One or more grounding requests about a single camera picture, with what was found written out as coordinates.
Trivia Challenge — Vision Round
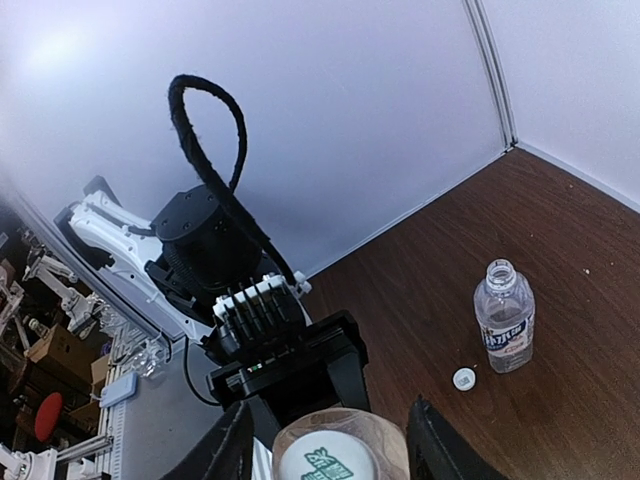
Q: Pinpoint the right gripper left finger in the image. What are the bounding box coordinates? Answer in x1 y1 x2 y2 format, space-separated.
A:
164 401 254 480

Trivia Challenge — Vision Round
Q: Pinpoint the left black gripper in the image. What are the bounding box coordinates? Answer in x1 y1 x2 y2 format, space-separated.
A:
207 310 370 433

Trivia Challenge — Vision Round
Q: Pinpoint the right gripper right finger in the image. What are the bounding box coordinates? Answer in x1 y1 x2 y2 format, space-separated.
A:
407 395 508 480

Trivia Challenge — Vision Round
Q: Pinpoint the brown tea bottle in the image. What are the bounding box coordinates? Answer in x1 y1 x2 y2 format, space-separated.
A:
272 407 410 479

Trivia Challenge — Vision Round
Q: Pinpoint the white water bottle cap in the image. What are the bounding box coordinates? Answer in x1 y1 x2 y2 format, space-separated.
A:
452 367 477 392

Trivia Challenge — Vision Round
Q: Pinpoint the white tea bottle cap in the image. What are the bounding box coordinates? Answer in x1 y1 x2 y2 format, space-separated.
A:
273 430 381 480

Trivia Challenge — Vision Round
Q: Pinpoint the clear water bottle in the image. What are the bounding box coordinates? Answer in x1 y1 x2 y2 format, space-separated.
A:
473 259 536 374

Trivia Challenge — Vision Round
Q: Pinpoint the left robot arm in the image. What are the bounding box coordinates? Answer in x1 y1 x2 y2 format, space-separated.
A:
55 177 370 433

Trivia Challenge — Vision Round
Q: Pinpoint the light blue flat device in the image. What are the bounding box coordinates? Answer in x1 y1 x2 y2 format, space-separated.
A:
99 372 138 409

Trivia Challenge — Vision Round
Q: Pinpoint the red round stool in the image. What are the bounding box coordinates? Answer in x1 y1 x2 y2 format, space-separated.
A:
34 392 64 443

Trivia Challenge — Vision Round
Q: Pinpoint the brown cardboard box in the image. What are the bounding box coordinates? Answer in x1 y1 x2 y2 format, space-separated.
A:
27 325 100 384

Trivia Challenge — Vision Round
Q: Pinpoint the left black braided cable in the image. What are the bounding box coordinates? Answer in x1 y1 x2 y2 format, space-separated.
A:
167 73 301 286

